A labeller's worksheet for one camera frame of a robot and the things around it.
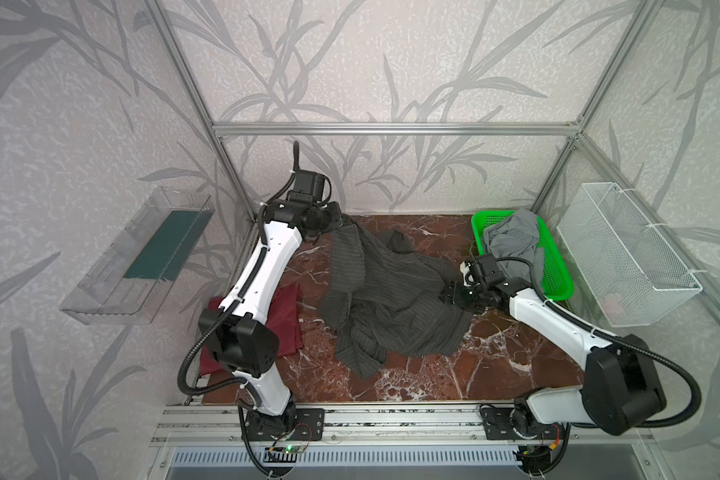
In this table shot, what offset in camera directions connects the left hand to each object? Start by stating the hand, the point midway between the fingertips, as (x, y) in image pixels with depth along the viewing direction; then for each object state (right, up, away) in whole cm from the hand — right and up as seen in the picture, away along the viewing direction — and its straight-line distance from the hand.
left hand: (342, 209), depth 81 cm
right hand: (+31, -23, +7) cm, 39 cm away
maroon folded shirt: (-20, -30, +9) cm, 37 cm away
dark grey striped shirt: (+12, -26, +13) cm, 32 cm away
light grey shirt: (+60, -7, +27) cm, 67 cm away
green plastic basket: (+68, -22, +15) cm, 73 cm away
